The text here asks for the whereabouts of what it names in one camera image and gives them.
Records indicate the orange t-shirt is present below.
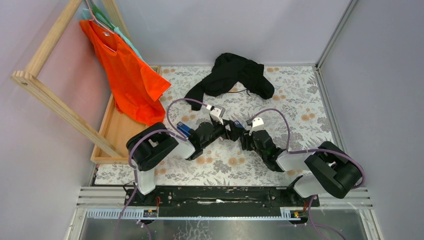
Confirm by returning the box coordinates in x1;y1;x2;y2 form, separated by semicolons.
79;20;171;126

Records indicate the wooden tray base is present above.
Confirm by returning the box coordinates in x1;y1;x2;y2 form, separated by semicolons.
90;65;163;165

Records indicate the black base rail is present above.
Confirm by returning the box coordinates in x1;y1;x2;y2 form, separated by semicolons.
124;185;320;218

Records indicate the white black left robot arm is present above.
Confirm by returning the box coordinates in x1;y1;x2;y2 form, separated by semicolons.
126;120;245;206

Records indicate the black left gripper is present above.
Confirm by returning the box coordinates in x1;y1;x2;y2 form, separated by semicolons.
200;117;243;150

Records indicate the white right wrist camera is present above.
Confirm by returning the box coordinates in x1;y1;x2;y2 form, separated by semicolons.
249;117;265;135

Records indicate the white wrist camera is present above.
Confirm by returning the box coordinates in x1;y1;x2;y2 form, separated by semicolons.
209;106;225;125
249;117;265;135

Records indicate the pink clothes hanger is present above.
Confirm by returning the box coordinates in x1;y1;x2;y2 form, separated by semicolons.
85;0;118;56

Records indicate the black crumpled garment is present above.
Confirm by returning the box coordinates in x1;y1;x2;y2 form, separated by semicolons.
185;53;275;111

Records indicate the floral tablecloth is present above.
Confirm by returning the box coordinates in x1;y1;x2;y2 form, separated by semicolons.
94;65;347;187

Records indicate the teal hanging garment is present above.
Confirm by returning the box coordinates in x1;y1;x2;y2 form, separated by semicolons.
82;8;144;62

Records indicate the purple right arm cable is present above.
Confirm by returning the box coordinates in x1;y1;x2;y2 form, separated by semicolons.
246;108;366;240

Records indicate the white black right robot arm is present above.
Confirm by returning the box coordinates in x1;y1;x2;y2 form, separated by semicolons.
240;130;364;206

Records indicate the wooden clothes rack frame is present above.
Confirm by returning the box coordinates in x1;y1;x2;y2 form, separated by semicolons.
9;0;133;159

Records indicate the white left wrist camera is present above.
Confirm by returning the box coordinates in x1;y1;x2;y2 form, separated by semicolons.
209;106;225;125

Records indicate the blue stapler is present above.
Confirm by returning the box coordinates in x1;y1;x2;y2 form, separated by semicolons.
177;121;194;137
234;120;245;132

